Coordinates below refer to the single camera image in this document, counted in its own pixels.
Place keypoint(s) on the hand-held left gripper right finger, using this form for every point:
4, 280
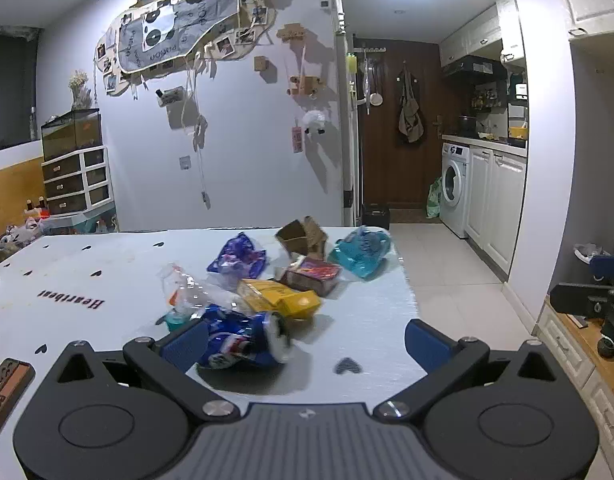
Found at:
427, 345

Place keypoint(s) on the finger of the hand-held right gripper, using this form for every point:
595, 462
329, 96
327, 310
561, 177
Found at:
577, 299
609, 266

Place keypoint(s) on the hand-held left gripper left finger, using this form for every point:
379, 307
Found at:
187, 347

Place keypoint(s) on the crushed blue soda can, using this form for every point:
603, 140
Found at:
242, 340

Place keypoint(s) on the clear plastic wrapper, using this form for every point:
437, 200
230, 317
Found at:
192, 287

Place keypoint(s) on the light blue plastic bag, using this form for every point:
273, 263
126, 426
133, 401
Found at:
359, 255

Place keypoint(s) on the low white wood-top cabinet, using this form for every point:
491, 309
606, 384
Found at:
572, 360

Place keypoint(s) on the yellow paper box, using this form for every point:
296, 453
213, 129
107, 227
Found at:
272, 296

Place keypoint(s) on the purple snack bag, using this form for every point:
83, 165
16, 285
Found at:
237, 255

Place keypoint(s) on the white lower kitchen cabinets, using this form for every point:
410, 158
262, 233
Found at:
497, 205

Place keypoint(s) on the white kitchen cabinets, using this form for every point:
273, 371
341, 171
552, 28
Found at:
479, 30
497, 205

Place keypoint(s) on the white heart print tablecloth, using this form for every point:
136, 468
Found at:
87, 270

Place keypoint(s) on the red brown snack box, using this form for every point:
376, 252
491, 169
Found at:
312, 275

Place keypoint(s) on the black waste bin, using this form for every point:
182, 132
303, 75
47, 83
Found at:
375, 215

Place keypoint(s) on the green plastic bag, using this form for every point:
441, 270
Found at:
433, 200

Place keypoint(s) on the white washing machine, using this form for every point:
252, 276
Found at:
456, 190

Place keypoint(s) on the torn brown cardboard box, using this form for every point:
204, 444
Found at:
307, 240

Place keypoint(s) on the yellow kitchen container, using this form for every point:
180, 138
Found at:
518, 133

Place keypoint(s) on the brown wooden door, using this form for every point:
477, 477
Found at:
387, 160

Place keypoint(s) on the white drawer cabinet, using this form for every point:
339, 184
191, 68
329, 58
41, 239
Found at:
77, 182

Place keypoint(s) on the black cooking pot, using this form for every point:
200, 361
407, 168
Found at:
467, 125

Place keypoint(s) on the pile of plush toys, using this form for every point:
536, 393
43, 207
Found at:
19, 232

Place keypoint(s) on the hanging khaki bag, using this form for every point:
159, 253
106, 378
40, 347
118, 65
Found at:
411, 115

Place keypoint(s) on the pink hanging tag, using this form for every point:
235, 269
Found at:
297, 140

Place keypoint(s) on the black range hood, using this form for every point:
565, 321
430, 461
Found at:
474, 66

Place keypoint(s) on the glass fish tank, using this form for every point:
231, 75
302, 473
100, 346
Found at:
69, 135

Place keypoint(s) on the white plush sheep toy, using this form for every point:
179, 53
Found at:
314, 121

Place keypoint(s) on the white upper kitchen cabinets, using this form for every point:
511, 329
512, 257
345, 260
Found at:
479, 30

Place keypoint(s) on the dried flower vase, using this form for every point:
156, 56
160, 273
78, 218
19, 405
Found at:
80, 90

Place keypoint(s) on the wooden shelf with rings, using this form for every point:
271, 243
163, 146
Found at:
306, 85

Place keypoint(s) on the yellow green hanging sponge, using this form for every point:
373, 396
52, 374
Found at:
351, 63

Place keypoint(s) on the dark window curtain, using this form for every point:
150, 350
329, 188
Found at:
9, 90

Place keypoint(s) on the black wall bracket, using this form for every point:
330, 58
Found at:
347, 199

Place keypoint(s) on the small wall shelf with bottle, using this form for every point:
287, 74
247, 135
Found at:
169, 96

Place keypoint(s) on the wall hook rack with utensils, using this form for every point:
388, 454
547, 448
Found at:
371, 75

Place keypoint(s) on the small wooden wall cube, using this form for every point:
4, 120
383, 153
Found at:
262, 63

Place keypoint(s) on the wall photo collage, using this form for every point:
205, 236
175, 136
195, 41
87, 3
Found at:
177, 25

